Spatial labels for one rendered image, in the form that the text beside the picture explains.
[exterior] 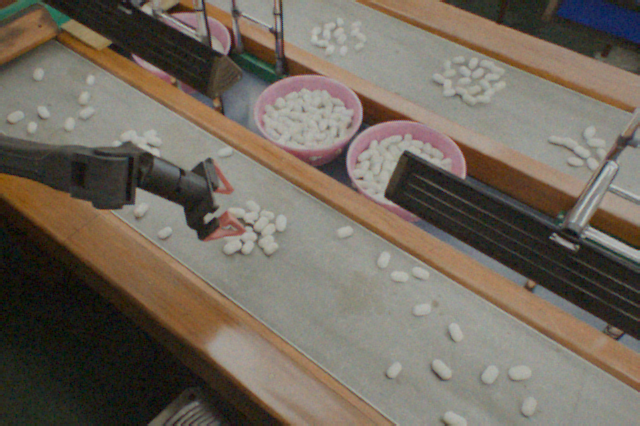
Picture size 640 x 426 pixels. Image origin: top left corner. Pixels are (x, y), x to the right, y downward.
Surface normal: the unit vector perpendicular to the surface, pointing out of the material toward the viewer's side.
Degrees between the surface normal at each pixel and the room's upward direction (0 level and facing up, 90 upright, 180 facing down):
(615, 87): 0
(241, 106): 0
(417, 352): 0
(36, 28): 66
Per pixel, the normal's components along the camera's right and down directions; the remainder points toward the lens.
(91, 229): 0.00, -0.60
